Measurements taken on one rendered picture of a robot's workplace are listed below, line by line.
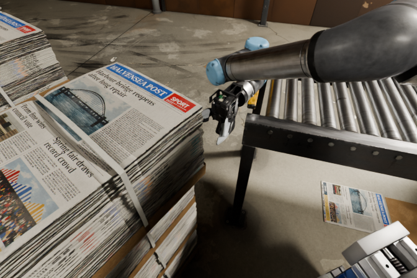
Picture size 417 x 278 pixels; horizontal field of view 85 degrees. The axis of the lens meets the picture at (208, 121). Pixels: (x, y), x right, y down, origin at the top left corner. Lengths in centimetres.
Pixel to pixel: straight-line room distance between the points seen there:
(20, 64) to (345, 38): 85
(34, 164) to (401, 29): 57
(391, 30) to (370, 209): 143
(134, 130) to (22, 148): 17
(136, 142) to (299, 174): 143
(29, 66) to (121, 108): 51
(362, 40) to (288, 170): 136
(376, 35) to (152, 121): 37
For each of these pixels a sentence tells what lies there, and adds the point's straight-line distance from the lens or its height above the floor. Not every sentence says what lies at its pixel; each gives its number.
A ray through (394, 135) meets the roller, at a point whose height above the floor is 80.
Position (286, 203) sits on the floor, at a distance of 157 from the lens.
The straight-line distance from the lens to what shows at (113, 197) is 40.
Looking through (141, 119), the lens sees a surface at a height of 106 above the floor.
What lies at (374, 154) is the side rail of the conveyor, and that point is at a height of 77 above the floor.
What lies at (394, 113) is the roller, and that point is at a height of 78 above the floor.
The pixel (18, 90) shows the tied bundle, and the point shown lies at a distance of 94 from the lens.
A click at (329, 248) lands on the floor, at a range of 155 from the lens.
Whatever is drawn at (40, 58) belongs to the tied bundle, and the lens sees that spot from 92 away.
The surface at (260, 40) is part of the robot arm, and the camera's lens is 77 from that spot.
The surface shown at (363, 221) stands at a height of 1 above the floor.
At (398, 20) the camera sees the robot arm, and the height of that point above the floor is 122.
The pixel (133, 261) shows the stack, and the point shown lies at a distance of 70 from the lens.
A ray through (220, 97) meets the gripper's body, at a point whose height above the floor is 92.
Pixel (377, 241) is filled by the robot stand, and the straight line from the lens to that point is 72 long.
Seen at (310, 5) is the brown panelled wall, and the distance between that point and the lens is 390.
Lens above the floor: 134
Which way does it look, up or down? 44 degrees down
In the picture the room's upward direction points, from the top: straight up
